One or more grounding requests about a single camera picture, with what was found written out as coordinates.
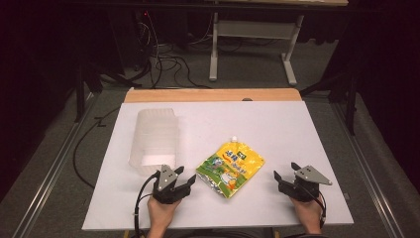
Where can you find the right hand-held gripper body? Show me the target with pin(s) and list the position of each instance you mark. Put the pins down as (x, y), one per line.
(305, 185)

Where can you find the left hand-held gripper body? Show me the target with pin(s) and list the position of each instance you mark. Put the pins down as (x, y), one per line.
(166, 186)

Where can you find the translucent plastic bin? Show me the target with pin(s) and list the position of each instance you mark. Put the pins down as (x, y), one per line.
(154, 140)

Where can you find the yellow spouted drink pouch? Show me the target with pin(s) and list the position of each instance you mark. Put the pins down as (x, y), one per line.
(231, 167)

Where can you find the person's left hand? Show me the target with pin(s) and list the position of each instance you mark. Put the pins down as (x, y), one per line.
(161, 211)

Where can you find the person's right hand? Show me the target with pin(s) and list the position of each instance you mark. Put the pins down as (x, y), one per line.
(307, 211)

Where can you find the white foam board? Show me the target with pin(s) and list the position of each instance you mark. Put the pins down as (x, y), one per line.
(251, 125)

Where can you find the wooden table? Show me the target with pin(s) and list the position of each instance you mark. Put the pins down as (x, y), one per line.
(211, 95)

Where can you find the black metal stand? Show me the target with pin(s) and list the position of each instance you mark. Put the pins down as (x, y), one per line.
(82, 86)
(343, 95)

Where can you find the white metal desk frame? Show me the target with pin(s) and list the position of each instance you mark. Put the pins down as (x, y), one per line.
(254, 43)

